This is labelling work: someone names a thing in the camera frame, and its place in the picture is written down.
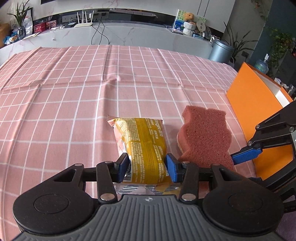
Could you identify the climbing green plant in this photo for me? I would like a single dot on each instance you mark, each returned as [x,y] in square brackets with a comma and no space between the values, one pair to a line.
[281,42]

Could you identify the red box on console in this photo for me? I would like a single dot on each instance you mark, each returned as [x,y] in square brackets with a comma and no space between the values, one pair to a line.
[41,27]

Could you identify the white wifi router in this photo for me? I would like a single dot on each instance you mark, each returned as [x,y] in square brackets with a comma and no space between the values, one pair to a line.
[86,19]

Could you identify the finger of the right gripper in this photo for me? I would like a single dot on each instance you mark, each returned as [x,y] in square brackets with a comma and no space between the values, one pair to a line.
[245,154]

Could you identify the colourful picture board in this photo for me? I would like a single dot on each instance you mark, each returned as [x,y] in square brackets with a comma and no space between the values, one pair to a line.
[179,20]

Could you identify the potted green plant left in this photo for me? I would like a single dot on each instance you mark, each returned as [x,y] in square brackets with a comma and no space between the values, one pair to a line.
[20,15]

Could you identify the orange storage box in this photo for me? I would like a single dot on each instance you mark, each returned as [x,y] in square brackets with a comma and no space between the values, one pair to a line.
[254,97]

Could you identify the teddy bear figure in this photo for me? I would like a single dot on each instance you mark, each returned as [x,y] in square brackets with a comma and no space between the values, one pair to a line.
[189,24]

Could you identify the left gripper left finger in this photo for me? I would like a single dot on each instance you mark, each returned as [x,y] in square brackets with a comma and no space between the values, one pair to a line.
[108,173]

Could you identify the tall leafy plant right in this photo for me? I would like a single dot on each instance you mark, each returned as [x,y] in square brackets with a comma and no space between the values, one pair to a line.
[237,44]

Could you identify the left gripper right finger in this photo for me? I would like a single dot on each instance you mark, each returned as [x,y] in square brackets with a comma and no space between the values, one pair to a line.
[185,173]

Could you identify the grey metal trash bin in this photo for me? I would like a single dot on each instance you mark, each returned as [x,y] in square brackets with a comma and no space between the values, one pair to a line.
[221,52]

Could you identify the brown sponge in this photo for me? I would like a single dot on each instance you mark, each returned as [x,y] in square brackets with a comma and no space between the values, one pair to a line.
[204,138]

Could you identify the yellow snack packet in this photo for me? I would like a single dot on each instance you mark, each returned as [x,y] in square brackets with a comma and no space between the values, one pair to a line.
[142,139]

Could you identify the pink checkered tablecloth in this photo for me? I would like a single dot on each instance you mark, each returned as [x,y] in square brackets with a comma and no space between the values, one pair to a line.
[55,103]

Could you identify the blue water jug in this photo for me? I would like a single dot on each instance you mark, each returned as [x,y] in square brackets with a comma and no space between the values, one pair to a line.
[262,65]

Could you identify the white marble tv console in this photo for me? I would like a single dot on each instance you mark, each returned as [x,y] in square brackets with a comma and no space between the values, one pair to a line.
[122,34]

